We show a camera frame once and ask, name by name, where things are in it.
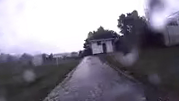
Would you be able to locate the small white shed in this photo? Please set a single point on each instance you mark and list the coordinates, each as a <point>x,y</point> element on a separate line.
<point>96,47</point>

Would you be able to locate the wet grey gravel path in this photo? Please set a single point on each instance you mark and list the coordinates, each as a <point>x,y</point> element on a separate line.
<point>92,86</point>

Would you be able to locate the tall dark tree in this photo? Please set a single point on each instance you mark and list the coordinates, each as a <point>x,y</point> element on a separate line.
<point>132,23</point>

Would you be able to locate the row of distant buildings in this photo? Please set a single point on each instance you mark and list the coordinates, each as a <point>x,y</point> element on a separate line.
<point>38,58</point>

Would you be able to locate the grass field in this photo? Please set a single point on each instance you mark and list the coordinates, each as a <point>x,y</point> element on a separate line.
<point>31,81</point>

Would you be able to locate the grass verge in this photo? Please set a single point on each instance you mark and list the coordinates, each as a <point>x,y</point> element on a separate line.
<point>160,66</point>

